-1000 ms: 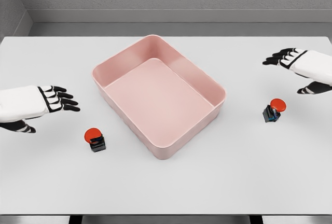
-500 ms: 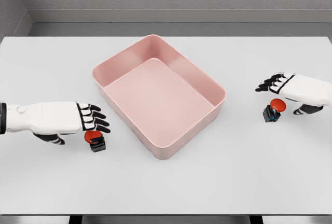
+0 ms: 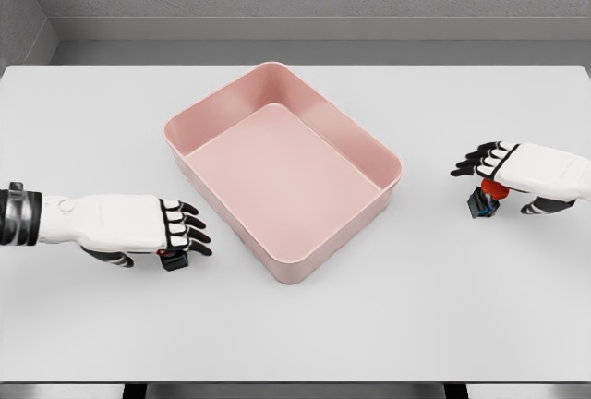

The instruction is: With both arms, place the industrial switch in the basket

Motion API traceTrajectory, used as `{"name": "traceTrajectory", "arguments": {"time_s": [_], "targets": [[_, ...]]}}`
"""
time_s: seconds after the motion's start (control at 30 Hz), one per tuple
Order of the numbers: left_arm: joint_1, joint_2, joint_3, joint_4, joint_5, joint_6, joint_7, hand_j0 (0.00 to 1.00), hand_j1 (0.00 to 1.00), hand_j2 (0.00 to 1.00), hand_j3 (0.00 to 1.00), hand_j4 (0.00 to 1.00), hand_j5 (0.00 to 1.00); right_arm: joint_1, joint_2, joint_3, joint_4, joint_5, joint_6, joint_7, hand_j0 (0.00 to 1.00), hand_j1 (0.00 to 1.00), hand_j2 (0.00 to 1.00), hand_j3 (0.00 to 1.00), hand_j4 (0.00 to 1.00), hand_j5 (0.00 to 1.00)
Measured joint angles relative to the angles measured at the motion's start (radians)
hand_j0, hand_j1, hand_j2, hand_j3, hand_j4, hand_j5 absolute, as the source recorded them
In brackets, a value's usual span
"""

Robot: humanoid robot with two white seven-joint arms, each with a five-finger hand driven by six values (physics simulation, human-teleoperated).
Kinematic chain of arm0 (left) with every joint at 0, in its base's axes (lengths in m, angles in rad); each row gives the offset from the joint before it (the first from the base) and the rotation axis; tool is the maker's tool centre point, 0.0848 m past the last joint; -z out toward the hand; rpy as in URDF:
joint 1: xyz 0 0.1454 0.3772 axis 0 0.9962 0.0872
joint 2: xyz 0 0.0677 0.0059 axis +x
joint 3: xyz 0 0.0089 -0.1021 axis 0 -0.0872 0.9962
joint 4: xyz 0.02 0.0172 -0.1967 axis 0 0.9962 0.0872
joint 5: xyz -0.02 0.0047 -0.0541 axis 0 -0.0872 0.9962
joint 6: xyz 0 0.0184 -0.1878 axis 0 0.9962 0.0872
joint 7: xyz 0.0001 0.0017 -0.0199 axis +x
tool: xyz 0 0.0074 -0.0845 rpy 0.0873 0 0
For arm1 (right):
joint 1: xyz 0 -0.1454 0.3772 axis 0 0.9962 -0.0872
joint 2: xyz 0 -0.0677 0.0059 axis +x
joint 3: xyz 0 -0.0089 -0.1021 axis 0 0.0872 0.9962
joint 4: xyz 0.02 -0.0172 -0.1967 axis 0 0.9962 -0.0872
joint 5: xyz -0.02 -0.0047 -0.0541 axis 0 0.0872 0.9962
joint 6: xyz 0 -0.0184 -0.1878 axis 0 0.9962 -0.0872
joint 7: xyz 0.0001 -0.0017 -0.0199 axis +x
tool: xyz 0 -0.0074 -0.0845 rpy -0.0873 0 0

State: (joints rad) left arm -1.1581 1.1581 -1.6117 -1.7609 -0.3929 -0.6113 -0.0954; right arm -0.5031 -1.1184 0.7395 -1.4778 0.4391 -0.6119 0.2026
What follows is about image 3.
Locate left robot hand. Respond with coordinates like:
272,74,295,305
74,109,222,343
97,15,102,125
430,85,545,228
78,193,214,269

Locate pink rectangular basket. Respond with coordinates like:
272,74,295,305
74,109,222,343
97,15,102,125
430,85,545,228
162,61,404,286

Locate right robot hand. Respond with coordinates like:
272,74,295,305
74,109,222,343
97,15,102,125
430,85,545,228
450,140,582,215

